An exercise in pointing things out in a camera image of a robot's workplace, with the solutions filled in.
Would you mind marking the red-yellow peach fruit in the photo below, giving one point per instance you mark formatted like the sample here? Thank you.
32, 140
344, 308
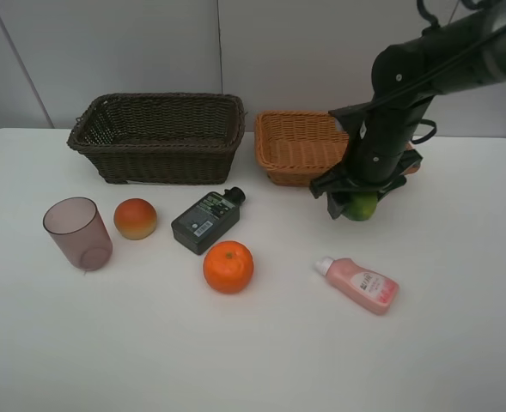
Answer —
135, 219

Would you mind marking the light orange wicker basket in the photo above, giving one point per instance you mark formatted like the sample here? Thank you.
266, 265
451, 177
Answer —
296, 147

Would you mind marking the translucent purple plastic cup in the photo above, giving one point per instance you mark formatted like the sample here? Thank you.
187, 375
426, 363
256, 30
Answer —
76, 226

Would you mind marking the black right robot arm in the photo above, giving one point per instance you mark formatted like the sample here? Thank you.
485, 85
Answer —
469, 53

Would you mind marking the dark grey rectangular bottle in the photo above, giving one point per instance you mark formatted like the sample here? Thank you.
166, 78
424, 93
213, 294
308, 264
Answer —
205, 222

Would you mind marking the pink bottle white cap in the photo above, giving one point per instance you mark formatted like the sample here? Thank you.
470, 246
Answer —
370, 290

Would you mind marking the green lime fruit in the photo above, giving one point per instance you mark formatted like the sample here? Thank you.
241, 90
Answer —
361, 206

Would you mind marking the orange mandarin fruit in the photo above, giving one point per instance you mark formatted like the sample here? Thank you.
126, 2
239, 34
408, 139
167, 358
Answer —
228, 267

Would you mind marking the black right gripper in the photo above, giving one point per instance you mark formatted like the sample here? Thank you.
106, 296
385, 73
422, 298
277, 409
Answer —
338, 184

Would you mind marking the dark brown wicker basket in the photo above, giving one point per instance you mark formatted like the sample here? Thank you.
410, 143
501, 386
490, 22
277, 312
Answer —
161, 138

